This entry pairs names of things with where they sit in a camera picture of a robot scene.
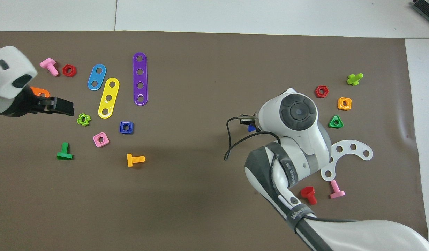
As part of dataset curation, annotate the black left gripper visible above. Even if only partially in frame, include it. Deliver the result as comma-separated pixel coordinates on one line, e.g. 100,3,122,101
0,85,75,117

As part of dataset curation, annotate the dark green toy screw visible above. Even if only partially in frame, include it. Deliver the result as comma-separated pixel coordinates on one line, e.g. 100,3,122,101
57,142,74,161

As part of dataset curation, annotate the pink square toy nut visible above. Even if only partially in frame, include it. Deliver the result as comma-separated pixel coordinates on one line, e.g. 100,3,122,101
93,132,110,147

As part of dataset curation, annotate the pink toy screw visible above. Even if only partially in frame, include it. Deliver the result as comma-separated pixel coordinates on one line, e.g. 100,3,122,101
329,180,346,199
39,58,59,76

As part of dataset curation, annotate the green triangle toy nut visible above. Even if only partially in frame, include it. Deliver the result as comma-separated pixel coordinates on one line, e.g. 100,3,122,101
328,115,344,129

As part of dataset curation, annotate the orange toy screw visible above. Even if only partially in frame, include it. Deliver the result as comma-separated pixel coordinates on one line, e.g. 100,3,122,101
127,153,145,167

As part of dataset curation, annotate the red hexagon-head toy screw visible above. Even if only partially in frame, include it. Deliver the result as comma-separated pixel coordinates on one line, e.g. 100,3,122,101
300,186,318,205

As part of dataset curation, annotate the lime cross-head toy screw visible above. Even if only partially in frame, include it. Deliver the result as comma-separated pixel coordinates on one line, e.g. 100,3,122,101
346,73,364,86

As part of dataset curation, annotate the orange three-hole corner plate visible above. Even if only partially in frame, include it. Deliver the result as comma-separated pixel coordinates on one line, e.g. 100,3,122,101
30,86,50,98

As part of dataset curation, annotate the blue two-hole strip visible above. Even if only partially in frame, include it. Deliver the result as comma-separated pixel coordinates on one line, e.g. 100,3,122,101
87,64,107,91

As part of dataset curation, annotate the yellow three-hole strip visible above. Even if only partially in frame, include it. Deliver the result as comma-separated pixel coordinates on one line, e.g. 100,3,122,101
98,77,120,119

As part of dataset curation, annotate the purple four-hole strip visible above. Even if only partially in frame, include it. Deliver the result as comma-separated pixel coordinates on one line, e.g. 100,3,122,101
133,52,149,106

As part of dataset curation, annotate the white curved five-hole plate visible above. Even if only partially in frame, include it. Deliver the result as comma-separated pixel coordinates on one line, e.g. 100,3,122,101
321,140,374,182

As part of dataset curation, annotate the brown table mat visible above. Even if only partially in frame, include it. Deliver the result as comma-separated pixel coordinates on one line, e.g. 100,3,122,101
0,31,429,251

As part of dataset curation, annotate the dark ribbed metal device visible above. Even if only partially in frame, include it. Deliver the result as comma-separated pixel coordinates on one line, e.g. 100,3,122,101
411,0,429,18

